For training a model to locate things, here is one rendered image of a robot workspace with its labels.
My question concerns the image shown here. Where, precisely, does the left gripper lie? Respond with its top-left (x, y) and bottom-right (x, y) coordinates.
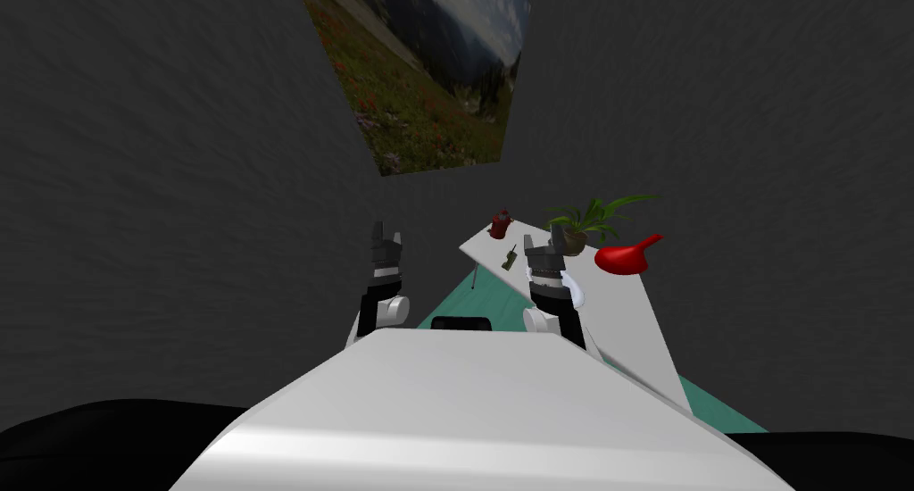
top-left (370, 221), bottom-right (404, 270)

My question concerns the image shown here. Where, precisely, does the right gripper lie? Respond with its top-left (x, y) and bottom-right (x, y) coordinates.
top-left (524, 222), bottom-right (569, 278)

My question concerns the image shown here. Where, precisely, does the green potted plant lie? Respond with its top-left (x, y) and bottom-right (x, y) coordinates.
top-left (545, 194), bottom-right (662, 259)

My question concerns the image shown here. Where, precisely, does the red kettle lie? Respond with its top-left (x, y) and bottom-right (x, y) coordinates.
top-left (488, 207), bottom-right (515, 241)

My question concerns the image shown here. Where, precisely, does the red watering can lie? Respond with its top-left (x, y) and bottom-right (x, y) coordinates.
top-left (593, 233), bottom-right (666, 278)

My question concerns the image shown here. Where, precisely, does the teal rug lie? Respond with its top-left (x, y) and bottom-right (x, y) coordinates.
top-left (415, 265), bottom-right (769, 435)

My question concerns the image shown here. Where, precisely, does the white table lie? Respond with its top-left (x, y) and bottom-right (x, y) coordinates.
top-left (458, 219), bottom-right (694, 416)

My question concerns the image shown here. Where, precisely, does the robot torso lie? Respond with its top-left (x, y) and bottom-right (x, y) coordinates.
top-left (167, 315), bottom-right (797, 491)

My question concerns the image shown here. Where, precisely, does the mountain landscape wall picture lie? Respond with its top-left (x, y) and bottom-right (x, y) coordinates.
top-left (293, 0), bottom-right (533, 179)

